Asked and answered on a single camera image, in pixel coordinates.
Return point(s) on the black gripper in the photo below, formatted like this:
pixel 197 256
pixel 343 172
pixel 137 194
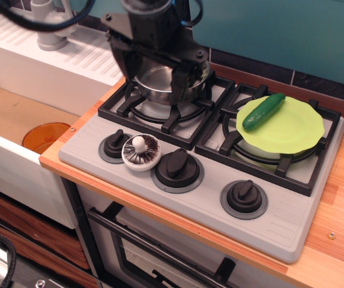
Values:
pixel 159 36

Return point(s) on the white toy mushroom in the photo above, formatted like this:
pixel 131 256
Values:
pixel 141 152

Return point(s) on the green toy pickle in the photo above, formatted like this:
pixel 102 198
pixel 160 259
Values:
pixel 263 111

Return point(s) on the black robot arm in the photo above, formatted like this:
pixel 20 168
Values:
pixel 143 7

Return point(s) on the stainless steel pan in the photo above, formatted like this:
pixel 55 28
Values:
pixel 154 82

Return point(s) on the black left stove knob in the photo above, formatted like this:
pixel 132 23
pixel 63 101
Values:
pixel 110 147

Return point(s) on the black stove knob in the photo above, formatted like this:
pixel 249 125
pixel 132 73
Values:
pixel 110 147
pixel 244 200
pixel 178 172

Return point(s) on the black middle stove knob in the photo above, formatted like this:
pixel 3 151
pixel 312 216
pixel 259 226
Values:
pixel 178 172

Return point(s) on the light green plate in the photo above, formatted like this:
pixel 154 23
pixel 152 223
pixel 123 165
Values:
pixel 294 128

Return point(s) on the black right stove knob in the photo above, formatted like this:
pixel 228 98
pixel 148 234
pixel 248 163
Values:
pixel 244 200

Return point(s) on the grey toy stove top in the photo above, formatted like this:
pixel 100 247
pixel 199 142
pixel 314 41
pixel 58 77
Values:
pixel 280 232

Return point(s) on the black left burner grate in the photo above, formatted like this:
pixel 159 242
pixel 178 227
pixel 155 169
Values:
pixel 180 125

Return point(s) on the black burner grate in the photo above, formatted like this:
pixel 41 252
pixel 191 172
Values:
pixel 180 125
pixel 305 172

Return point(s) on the grey toy faucet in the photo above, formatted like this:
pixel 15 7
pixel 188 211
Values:
pixel 45 11

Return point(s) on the white toy sink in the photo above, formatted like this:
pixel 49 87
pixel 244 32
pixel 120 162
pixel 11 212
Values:
pixel 39 87

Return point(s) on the orange translucent bowl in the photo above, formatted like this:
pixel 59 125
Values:
pixel 43 136

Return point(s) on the black right burner grate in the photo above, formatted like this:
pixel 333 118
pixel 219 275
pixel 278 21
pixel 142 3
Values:
pixel 305 172

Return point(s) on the wood pattern drawer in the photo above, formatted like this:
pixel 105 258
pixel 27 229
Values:
pixel 45 242

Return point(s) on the silver screw on counter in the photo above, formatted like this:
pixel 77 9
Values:
pixel 332 235

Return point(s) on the oven door with black handle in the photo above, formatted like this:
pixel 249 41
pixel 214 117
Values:
pixel 144 261

